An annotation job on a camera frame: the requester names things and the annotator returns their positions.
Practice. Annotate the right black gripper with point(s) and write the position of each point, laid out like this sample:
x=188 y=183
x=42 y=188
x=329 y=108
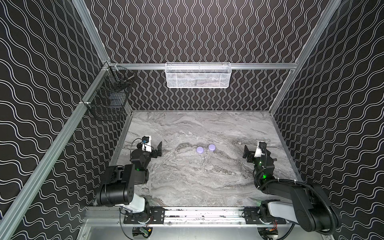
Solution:
x=251 y=155

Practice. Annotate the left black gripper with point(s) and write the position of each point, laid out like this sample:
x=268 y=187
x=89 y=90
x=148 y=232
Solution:
x=153 y=153

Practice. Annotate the purple earbud charging case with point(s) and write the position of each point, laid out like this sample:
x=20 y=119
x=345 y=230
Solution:
x=212 y=147

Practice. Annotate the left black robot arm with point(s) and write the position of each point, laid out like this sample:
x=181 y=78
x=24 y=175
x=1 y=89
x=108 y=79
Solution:
x=118 y=183

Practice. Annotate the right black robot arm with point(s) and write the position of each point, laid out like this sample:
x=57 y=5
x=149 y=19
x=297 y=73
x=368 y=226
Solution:
x=309 y=207

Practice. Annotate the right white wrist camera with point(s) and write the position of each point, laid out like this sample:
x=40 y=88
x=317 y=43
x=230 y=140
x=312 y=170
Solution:
x=261 y=150

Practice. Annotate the black wire basket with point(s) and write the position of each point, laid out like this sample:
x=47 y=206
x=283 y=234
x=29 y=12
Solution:
x=108 y=103

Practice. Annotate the white wire mesh basket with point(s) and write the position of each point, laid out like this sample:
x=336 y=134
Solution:
x=197 y=75

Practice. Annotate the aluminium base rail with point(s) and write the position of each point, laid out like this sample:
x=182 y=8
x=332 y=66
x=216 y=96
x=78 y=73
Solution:
x=182 y=217

